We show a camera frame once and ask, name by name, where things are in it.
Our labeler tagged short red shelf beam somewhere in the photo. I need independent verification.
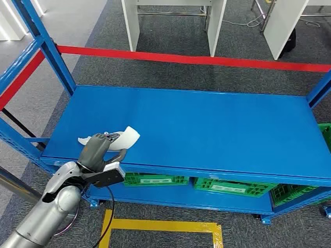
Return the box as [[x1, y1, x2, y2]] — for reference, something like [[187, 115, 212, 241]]
[[0, 50, 45, 111]]

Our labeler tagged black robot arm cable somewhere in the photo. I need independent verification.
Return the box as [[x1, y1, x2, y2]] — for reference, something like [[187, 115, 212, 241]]
[[91, 184, 115, 248]]

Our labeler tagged white curved plastic part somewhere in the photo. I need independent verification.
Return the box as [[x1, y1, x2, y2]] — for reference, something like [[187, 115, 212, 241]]
[[77, 126, 141, 152]]

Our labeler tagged white lit display block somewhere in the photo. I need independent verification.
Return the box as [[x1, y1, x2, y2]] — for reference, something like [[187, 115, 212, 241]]
[[0, 0, 48, 42]]

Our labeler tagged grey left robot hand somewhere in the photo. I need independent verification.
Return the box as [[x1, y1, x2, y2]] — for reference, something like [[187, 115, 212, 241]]
[[77, 132, 128, 174]]

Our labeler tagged long red shelf beam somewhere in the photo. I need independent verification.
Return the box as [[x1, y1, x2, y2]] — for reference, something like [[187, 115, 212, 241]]
[[57, 45, 331, 73]]

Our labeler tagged black bag under desk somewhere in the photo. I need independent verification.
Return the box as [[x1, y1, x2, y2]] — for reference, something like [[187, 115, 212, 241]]
[[279, 28, 297, 59]]

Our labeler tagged blue metal shelf rack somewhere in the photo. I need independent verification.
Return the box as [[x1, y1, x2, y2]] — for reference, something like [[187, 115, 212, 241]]
[[0, 0, 331, 225]]

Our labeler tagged white floor cable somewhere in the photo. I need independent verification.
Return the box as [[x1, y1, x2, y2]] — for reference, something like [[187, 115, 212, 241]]
[[222, 13, 264, 29]]

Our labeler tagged white desk with chrome bars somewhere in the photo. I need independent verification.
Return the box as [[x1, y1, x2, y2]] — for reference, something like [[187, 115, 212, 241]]
[[121, 0, 227, 58], [251, 0, 331, 61]]

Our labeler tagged green folded plastic crate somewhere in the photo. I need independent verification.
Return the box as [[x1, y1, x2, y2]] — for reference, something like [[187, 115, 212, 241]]
[[193, 177, 278, 198], [317, 123, 331, 153], [270, 183, 331, 207], [123, 172, 190, 188]]

